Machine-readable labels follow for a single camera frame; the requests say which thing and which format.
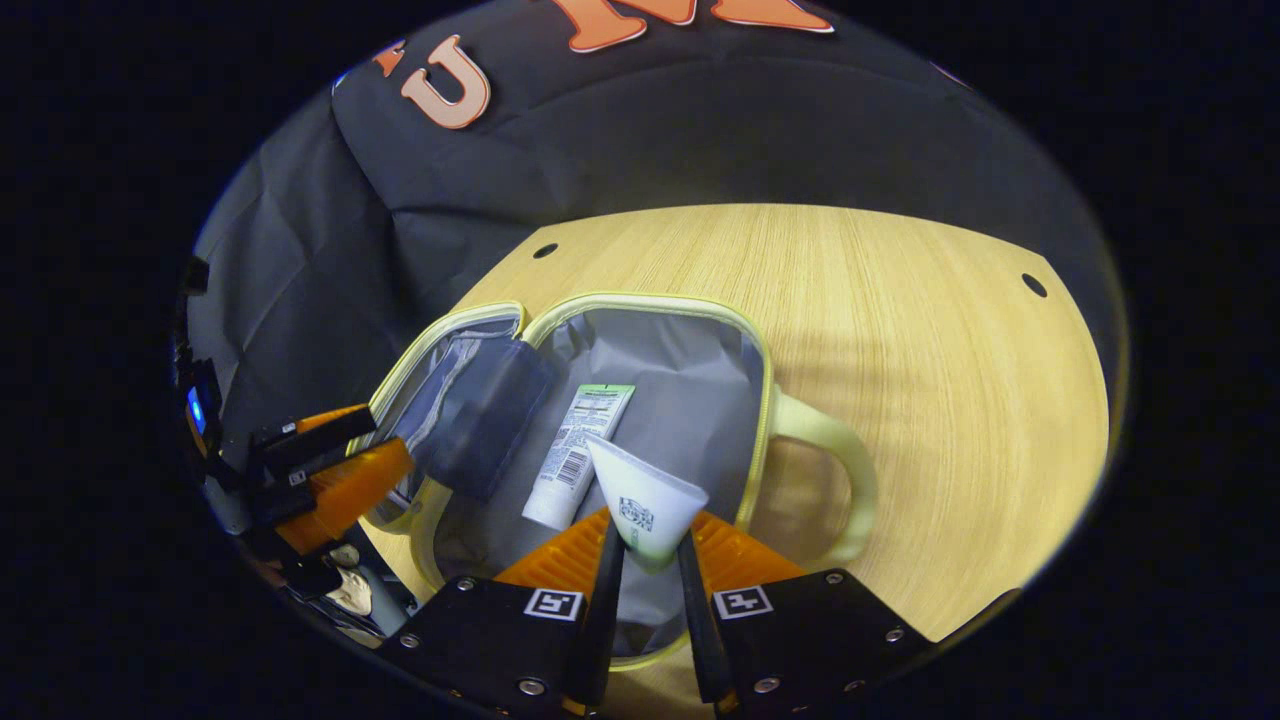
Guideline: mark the black backdrop cloth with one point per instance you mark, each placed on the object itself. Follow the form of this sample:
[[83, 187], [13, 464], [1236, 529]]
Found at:
[[650, 130]]

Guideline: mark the small white cream tube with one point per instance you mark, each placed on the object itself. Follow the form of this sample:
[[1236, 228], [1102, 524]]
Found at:
[[645, 500]]

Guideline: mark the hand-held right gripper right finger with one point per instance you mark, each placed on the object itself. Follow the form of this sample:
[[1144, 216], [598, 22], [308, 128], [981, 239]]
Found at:
[[695, 620]]

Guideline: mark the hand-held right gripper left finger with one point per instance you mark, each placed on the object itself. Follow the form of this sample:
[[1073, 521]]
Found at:
[[605, 610]]

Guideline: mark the large green white cream tube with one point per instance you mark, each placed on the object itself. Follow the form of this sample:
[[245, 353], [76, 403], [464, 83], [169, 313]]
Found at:
[[575, 450]]

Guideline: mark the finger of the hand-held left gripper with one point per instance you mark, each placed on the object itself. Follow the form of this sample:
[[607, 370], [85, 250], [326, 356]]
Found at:
[[310, 440], [340, 490]]

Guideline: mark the pale yellow small suitcase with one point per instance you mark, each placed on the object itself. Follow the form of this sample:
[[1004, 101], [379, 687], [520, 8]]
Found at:
[[690, 400]]

